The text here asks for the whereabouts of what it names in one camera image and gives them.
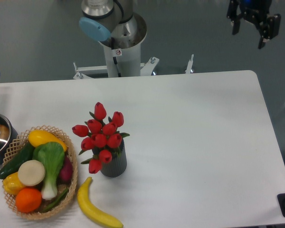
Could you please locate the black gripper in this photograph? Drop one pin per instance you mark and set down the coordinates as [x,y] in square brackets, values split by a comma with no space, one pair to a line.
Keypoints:
[255,12]

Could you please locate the green cucumber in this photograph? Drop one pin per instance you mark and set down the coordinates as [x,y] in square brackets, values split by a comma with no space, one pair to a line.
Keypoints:
[24,155]

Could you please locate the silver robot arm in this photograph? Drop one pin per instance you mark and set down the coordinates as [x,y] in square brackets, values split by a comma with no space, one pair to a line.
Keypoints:
[113,22]

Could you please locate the red tulip bouquet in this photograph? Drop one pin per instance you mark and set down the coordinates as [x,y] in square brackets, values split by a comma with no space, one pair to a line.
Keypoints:
[102,139]

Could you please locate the yellow banana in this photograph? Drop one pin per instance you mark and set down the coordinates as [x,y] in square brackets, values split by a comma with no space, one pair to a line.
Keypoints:
[91,211]

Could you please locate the purple sweet potato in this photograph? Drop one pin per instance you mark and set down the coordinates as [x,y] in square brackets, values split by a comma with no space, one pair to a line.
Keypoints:
[66,172]

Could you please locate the yellow bell pepper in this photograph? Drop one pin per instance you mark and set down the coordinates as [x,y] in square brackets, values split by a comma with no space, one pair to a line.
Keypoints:
[12,185]

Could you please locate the green bok choy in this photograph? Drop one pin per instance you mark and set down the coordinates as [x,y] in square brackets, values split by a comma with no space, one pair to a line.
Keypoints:
[51,155]

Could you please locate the green bean pod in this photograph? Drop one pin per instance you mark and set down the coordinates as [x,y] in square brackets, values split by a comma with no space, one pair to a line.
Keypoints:
[53,204]

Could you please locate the woven wicker basket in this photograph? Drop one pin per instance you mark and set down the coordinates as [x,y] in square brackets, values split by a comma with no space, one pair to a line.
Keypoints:
[68,188]

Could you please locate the orange fruit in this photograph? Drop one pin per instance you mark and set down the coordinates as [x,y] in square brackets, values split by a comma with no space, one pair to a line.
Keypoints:
[28,200]

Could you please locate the yellow squash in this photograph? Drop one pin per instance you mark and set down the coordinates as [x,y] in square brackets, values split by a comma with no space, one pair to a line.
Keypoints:
[39,137]

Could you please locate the dark grey ribbed vase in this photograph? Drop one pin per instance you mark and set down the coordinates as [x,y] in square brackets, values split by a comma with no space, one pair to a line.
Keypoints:
[117,165]

